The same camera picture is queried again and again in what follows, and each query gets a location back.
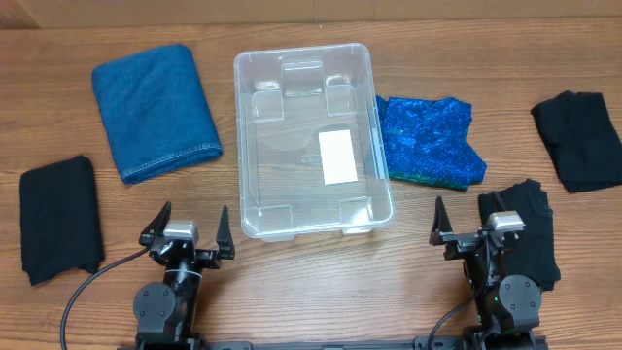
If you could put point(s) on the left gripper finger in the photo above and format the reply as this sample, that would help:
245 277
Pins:
158 224
224 237

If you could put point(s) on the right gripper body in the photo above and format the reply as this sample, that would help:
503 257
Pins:
468 243

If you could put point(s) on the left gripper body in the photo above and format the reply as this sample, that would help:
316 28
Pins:
210 261

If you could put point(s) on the black cloth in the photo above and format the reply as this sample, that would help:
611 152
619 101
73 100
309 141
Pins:
577 132
59 220
533 256

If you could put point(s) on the sparkly blue fabric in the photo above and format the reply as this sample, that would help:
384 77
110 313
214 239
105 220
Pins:
426 142

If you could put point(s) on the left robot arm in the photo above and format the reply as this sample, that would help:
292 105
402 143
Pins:
165 310

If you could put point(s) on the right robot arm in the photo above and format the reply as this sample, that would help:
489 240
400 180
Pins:
507 304

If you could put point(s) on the clear plastic storage container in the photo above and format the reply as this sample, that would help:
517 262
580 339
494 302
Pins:
284 99

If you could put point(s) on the white label in container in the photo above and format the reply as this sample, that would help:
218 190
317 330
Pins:
337 157

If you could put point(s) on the blue terry towel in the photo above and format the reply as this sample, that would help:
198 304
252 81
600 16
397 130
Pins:
155 113

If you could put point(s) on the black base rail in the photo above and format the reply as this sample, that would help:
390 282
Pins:
330 345

